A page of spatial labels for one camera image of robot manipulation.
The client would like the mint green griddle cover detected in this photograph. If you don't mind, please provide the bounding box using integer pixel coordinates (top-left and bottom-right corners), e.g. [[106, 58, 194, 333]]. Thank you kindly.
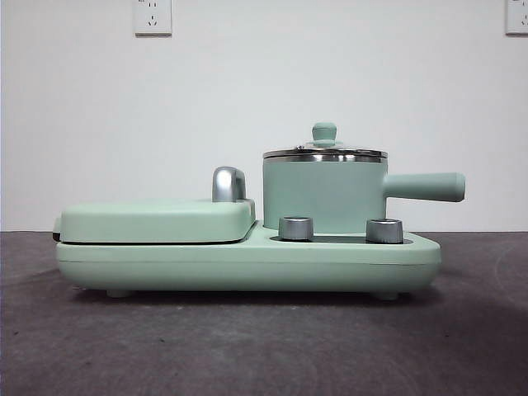
[[52, 196, 257, 244]]

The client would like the silver griddle cover handle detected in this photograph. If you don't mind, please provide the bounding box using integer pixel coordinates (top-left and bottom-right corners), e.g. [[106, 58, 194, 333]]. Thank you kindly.
[[211, 165, 248, 203]]

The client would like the silver control knob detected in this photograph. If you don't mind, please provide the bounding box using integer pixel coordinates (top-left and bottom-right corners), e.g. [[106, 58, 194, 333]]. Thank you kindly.
[[277, 214, 315, 241], [365, 217, 404, 244]]

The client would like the mint green steamer pot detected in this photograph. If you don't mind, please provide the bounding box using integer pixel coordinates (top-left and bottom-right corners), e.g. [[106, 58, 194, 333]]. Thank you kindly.
[[262, 153, 467, 233]]

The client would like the white wall socket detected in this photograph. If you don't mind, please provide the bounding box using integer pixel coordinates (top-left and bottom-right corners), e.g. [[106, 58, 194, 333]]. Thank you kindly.
[[132, 0, 172, 35], [504, 0, 528, 35]]

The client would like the glass pot lid green knob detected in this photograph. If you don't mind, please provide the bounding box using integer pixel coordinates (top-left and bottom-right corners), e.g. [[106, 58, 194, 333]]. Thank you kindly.
[[262, 120, 389, 161]]

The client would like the mint green breakfast maker base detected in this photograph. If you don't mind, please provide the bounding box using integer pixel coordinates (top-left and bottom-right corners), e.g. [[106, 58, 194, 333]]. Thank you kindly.
[[55, 219, 442, 299]]

